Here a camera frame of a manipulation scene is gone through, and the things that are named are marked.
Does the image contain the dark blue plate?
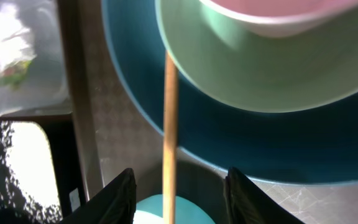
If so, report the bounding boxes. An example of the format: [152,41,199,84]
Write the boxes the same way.
[101,0,358,185]

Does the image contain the pink cup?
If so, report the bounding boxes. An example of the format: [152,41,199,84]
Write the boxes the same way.
[201,0,358,38]

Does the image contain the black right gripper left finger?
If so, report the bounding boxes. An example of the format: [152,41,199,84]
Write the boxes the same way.
[60,168,136,224]

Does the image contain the wooden chopstick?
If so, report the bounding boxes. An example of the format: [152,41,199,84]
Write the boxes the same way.
[163,53,178,224]

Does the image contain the white tissue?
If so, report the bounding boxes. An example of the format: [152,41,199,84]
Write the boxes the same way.
[0,2,37,77]

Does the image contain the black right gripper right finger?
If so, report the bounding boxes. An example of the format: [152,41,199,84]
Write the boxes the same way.
[224,167,303,224]

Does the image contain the pandan snack wrapper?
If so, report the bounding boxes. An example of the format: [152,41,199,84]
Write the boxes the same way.
[0,60,32,90]

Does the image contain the rice grains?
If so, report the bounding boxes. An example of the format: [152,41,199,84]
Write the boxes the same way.
[0,121,63,223]

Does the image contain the black tray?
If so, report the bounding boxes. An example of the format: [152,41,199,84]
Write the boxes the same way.
[0,115,85,223]

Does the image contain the light green bowl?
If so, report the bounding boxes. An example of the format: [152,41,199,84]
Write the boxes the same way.
[155,1,358,113]

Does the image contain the light blue bowl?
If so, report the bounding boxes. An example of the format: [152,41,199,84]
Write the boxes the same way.
[133,194,215,224]

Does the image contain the clear plastic bin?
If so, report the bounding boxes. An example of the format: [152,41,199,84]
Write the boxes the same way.
[0,1,68,116]

